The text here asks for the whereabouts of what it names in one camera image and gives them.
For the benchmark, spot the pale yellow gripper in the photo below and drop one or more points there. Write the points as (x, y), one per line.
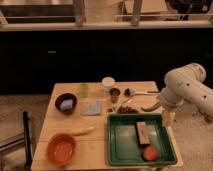
(168, 118)

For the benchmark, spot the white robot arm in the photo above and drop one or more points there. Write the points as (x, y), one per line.
(185, 84)

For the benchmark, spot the dark brown bowl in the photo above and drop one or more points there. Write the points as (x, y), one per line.
(63, 97)

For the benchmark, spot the red bowl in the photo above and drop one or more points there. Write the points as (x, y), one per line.
(60, 149)

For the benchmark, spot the green pepper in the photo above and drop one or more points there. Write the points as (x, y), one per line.
(151, 108)

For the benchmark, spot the brown wooden block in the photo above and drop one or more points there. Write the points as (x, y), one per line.
(142, 133)

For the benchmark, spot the orange round fruit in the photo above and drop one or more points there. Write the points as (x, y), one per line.
(150, 153)

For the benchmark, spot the spoon with dark head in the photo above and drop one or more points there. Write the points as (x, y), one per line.
(129, 92)

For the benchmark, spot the pile of brown nuts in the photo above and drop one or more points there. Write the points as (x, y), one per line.
(127, 110)

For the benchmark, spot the green plastic tray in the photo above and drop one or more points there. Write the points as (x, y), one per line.
(130, 134)

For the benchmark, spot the metal cup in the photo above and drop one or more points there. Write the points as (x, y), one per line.
(114, 95)

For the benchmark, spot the white cup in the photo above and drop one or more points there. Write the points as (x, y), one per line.
(108, 83)

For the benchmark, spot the yellow banana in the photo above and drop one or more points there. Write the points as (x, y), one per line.
(83, 131)

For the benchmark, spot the green translucent cup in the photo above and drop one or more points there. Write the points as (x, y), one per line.
(83, 90)

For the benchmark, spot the wooden table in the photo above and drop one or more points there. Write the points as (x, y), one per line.
(91, 149)

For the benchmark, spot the blue sponge block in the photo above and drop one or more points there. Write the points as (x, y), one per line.
(66, 105)

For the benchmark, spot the black pole stand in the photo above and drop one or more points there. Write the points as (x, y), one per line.
(27, 142)

